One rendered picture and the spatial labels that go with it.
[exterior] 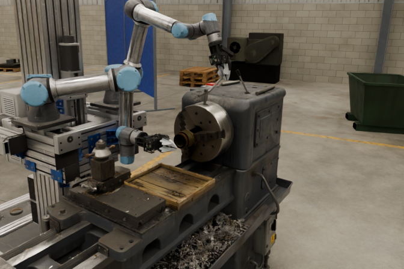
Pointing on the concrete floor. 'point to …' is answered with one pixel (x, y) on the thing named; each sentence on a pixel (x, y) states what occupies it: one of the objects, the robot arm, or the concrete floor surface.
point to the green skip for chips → (376, 102)
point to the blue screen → (118, 19)
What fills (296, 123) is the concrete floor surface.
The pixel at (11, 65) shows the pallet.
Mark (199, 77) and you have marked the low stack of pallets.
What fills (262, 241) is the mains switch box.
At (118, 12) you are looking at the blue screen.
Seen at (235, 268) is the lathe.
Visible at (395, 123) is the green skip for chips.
